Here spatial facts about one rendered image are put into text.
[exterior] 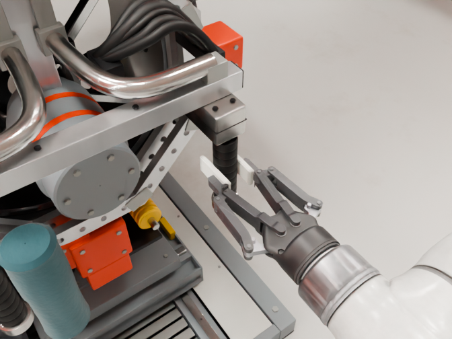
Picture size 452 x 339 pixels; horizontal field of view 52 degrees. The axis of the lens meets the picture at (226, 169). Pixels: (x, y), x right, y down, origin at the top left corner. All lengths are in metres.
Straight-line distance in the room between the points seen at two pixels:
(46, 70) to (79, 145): 0.20
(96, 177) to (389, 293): 0.39
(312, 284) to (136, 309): 0.83
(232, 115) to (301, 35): 2.04
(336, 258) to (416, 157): 1.49
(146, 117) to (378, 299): 0.33
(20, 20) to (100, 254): 0.52
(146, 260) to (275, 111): 1.03
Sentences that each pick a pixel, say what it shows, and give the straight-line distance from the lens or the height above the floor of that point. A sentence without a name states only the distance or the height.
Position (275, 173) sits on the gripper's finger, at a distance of 0.67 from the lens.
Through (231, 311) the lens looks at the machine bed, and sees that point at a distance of 1.40.
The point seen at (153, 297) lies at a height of 0.17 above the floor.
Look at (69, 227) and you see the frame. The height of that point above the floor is 0.62.
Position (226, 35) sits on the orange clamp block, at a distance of 0.87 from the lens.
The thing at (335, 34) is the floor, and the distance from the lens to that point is 2.67.
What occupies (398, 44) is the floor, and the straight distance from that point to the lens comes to 2.68.
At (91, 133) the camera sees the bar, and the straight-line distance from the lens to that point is 0.55.
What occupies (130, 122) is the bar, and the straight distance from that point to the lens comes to 0.56.
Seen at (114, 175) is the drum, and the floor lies 0.86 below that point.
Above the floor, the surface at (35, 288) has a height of 0.68.
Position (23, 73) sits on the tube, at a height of 1.01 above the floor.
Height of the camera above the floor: 1.33
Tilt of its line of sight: 47 degrees down
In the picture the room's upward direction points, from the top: straight up
